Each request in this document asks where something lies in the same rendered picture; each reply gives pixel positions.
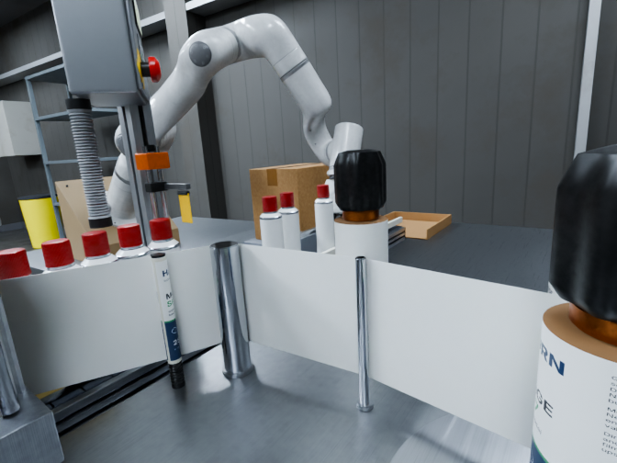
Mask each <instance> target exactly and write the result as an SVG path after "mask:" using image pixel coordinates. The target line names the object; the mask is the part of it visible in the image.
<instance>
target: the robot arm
mask: <svg viewBox="0 0 617 463"><path fill-rule="evenodd" d="M254 58H265V59H266V60H267V61H269V63H270V64H271V65H272V67H273V68H274V70H275V72H276V73H277V75H278V76H279V78H280V79H281V81H282V82H283V84H284V85H285V87H286V89H287V90H288V92H289V93H290V95H291V96H292V97H293V98H294V99H295V101H296V102H297V104H298V106H299V107H300V109H301V111H302V113H303V130H304V134H305V138H306V140H307V142H308V145H309V146H310V148H311V150H312V151H313V152H314V153H315V155H316V156H317V157H318V159H319V160H320V161H321V162H322V163H323V164H325V165H327V166H329V171H328V172H327V175H328V176H329V177H330V178H329V179H327V180H326V182H325V185H329V190H330V196H329V198H330V199H332V200H333V218H334V219H336V218H339V217H342V211H341V210H340V209H339V208H338V206H337V205H336V203H335V196H334V175H333V165H334V162H335V160H336V157H337V154H338V153H339V152H344V151H350V150H361V144H362V138H363V131H364V130H363V128H362V127H361V126H359V125H357V124H354V123H350V122H342V123H339V124H337V125H336V126H335V130H334V135H333V139H332V138H331V135H330V134H329V132H328V130H327V128H326V124H325V115H326V114H327V112H328V111H329V110H330V108H331V97H330V95H329V93H328V91H327V89H326V88H325V86H324V85H323V83H322V81H321V80H320V78H319V77H318V75H317V73H316V72H315V70H314V68H313V67H312V65H311V64H310V62H309V60H308V58H307V56H306V55H305V53H304V52H303V50H302V49H301V48H300V46H299V45H298V43H297V41H296V39H295V38H294V36H293V35H292V33H291V31H290V30H289V28H288V27H287V25H286V24H285V23H284V21H283V20H281V19H280V18H279V17H277V16H275V15H272V14H256V15H252V16H248V17H244V18H242V19H239V20H237V21H235V22H232V23H229V24H227V25H224V26H220V27H216V28H208V29H203V30H200V31H198V32H197V33H195V34H194V35H192V36H191V37H190V38H189V39H188V40H187V41H186V43H185V44H184V46H183V47H182V49H181V50H180V52H179V56H178V62H177V65H176V66H175V68H174V71H173V72H172V74H171V75H170V76H169V77H168V79H167V80H166V81H165V83H164V84H163V85H162V87H161V88H160V89H159V90H158V91H157V92H156V93H155V94H154V95H153V96H152V97H151V99H150V101H151V113H152V119H153V126H154V132H155V138H156V144H157V146H159V151H160V152H168V151H169V149H170V148H171V146H172V144H173V142H174V138H175V134H176V125H175V124H176V123H177V122H178V121H179V120H180V119H181V118H182V117H183V116H184V115H185V114H186V113H187V112H188V111H189V110H190V109H191V108H192V107H193V106H194V105H195V103H196V102H197V101H198V100H199V99H200V98H201V96H202V95H203V94H204V93H205V91H206V88H207V86H208V83H209V81H210V80H211V79H212V77H213V76H214V75H215V74H216V73H217V72H219V71H220V70H221V69H223V68H225V67H227V66H230V65H232V64H234V63H236V62H242V61H245V60H249V59H254ZM115 144H116V146H117V148H118V150H119V151H120V152H121V155H120V156H119V157H118V160H117V163H116V167H115V170H114V174H113V176H112V179H111V183H110V186H109V190H108V191H106V195H107V196H106V198H107V201H108V202H107V204H108V206H109V212H110V213H109V214H110V215H111V216H112V221H113V225H112V226H114V227H117V226H119V225H123V224H129V223H137V222H136V216H135V210H134V205H133V199H132V194H131V188H130V182H129V172H128V167H127V161H126V156H125V151H124V145H123V140H122V134H121V128H120V125H119V126H118V128H117V130H116V133H115ZM336 215H337V216H336Z"/></svg>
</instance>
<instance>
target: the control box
mask: <svg viewBox="0 0 617 463"><path fill-rule="evenodd" d="M51 3H52V8H53V13H54V18H55V23H56V28H57V32H58V37H59V42H60V46H61V51H62V60H63V65H64V70H65V74H66V79H67V84H68V88H69V91H70V93H71V94H73V95H75V96H77V97H79V98H86V99H90V101H91V105H93V106H94V107H124V106H126V105H138V106H145V105H147V102H151V101H150V99H151V97H150V95H149V88H148V82H147V77H142V74H141V69H140V63H141V62H142V61H141V59H140V50H139V43H138V37H137V33H138V35H139V32H138V30H137V27H136V24H135V17H134V12H133V5H132V0H51ZM139 38H140V35H139ZM140 43H141V39H140Z"/></svg>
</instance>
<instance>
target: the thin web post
mask: <svg viewBox="0 0 617 463"><path fill-rule="evenodd" d="M355 283H356V310H357V337H358V365H359V392H360V399H358V400H357V402H356V406H357V408H358V409H359V410H360V411H362V412H369V411H371V410H372V409H373V407H374V404H373V401H372V400H371V399H370V392H369V357H368V322H367V287H366V258H365V257H364V256H356V257H355Z"/></svg>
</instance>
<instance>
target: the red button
mask: <svg viewBox="0 0 617 463"><path fill-rule="evenodd" d="M148 60H149V62H141V63H140V69H141V74H142V77H150V78H151V81H152V82H154V83H158V82H159V81H160V79H161V76H162V73H161V66H160V64H159V61H158V60H157V59H156V58H155V57H148Z"/></svg>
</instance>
